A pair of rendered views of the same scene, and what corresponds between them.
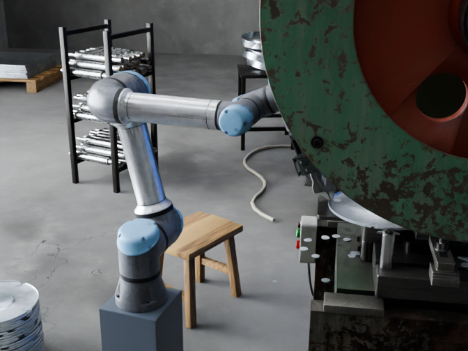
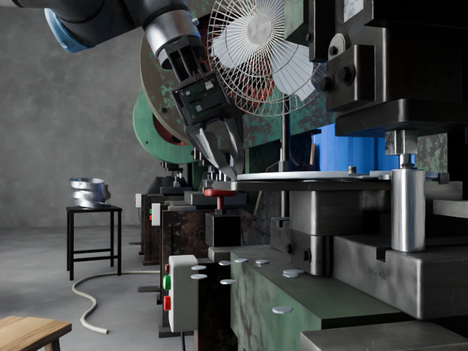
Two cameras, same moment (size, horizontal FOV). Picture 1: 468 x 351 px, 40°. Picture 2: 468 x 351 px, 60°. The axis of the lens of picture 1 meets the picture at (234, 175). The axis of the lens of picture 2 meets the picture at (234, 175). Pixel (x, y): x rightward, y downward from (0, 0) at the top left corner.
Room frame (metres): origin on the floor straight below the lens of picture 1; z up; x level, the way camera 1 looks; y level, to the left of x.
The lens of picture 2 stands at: (1.05, -0.02, 0.78)
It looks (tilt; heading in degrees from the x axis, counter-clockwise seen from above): 0 degrees down; 337
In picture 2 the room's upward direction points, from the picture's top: straight up
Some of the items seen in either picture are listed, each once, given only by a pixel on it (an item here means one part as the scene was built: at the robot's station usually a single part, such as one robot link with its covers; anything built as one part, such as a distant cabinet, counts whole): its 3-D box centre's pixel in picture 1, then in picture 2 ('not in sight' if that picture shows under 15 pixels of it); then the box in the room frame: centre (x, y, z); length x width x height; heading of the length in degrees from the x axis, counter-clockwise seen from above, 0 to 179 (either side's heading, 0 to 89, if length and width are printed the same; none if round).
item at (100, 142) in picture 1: (111, 104); not in sight; (3.87, 0.75, 0.47); 0.46 x 0.43 x 0.95; 61
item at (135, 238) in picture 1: (139, 246); not in sight; (1.67, 0.27, 0.62); 0.13 x 0.12 x 0.14; 161
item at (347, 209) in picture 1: (384, 207); (331, 177); (1.57, -0.39, 0.79); 0.29 x 0.29 x 0.01
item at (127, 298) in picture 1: (140, 283); not in sight; (1.66, 0.27, 0.50); 0.15 x 0.15 x 0.10
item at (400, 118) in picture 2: not in sight; (407, 129); (1.55, -0.52, 0.86); 0.20 x 0.16 x 0.05; 171
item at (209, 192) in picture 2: not in sight; (221, 205); (1.91, -0.34, 0.72); 0.07 x 0.06 x 0.08; 81
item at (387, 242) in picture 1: (387, 248); (407, 206); (1.39, -0.37, 0.75); 0.03 x 0.03 x 0.10; 81
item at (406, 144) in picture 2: not in sight; (398, 143); (1.55, -0.51, 0.84); 0.05 x 0.03 x 0.04; 171
